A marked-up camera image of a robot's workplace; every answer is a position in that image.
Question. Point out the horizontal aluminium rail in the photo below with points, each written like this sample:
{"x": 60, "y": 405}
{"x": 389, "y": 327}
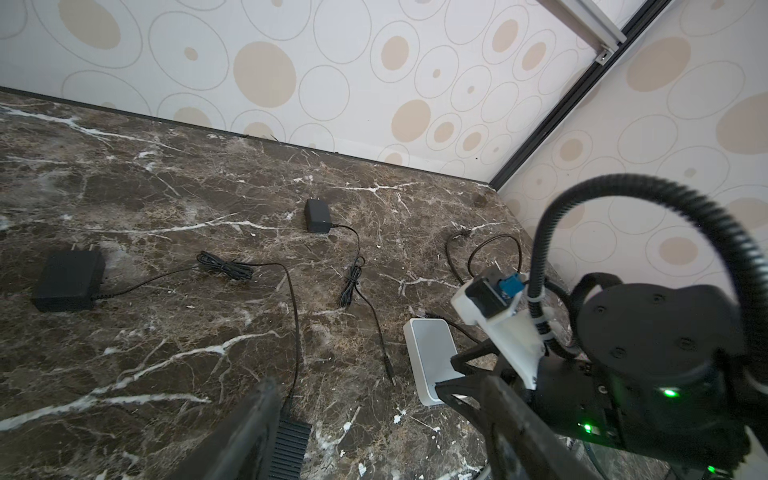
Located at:
{"x": 590, "y": 24}

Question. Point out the black network switch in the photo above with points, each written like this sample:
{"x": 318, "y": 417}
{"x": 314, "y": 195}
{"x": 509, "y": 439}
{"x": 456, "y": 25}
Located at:
{"x": 290, "y": 448}

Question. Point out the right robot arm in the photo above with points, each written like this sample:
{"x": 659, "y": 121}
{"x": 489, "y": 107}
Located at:
{"x": 677, "y": 375}

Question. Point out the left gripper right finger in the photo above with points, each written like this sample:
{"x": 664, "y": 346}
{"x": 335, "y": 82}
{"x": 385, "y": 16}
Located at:
{"x": 519, "y": 444}

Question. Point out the white router box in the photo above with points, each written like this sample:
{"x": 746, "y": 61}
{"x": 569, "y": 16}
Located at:
{"x": 430, "y": 347}

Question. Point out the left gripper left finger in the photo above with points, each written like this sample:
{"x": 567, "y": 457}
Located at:
{"x": 242, "y": 444}

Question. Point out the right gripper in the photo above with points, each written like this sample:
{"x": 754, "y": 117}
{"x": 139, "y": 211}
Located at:
{"x": 565, "y": 399}

